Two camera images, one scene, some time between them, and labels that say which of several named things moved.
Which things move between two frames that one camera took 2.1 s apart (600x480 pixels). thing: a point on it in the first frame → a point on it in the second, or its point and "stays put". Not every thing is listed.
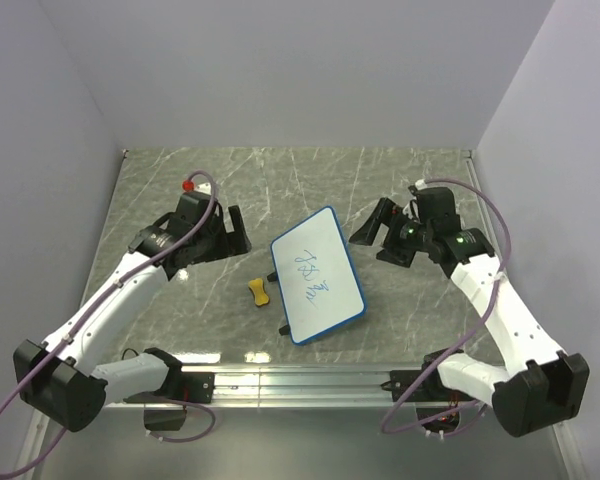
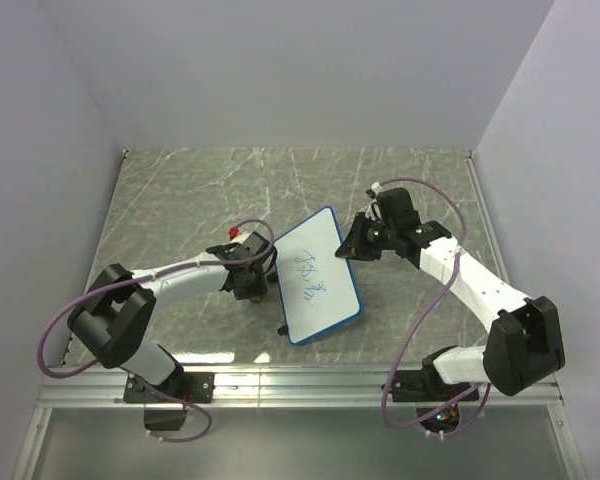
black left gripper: (225, 249) → (259, 288)
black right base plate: (432, 389) stays put
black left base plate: (185, 386) stays put
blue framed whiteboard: (318, 281) stays put
